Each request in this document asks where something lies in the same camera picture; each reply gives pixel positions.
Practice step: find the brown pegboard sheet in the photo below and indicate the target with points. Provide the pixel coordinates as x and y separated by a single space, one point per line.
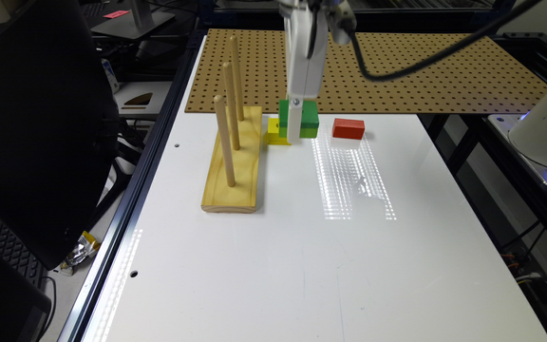
480 79

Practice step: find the wooden peg base board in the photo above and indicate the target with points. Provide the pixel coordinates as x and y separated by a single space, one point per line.
218 196

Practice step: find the front wooden peg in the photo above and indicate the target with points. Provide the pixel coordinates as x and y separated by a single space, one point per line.
224 138

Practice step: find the middle wooden peg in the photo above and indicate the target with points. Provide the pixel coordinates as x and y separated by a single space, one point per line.
231 104

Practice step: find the wooden peg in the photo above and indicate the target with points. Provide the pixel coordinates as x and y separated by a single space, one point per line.
231 104
234 48
224 138

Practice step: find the red wooden block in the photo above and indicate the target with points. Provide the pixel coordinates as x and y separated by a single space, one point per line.
348 129

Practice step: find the monitor stand with base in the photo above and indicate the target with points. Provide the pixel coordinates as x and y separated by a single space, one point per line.
139 21

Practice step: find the crumpled foil wrapper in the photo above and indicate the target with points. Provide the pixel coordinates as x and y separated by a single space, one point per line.
86 246

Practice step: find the pink sticky note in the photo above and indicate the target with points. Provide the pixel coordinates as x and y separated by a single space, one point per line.
116 14

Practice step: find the black monitor back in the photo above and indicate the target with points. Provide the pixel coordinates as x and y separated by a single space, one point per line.
58 127

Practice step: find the black keyboard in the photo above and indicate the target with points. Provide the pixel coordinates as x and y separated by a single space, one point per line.
20 258

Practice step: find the green wooden block with hole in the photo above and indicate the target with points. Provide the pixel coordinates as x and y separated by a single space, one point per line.
309 119

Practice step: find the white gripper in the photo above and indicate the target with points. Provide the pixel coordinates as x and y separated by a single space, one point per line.
308 26

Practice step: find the rear wooden peg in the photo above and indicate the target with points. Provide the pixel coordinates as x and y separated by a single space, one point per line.
234 48

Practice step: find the yellow wooden block with hole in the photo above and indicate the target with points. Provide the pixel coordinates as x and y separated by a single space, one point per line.
273 133

